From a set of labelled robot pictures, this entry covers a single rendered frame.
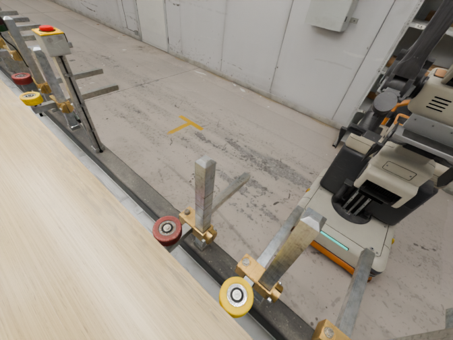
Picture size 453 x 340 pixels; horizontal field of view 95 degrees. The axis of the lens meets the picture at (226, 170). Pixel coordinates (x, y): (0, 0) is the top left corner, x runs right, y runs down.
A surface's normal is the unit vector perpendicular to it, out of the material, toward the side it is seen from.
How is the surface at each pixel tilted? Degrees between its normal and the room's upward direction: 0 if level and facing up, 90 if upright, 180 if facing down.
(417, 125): 90
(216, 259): 0
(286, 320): 0
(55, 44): 90
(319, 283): 0
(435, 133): 90
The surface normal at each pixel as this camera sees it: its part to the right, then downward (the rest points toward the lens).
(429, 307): 0.11, -0.70
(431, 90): -0.65, 0.59
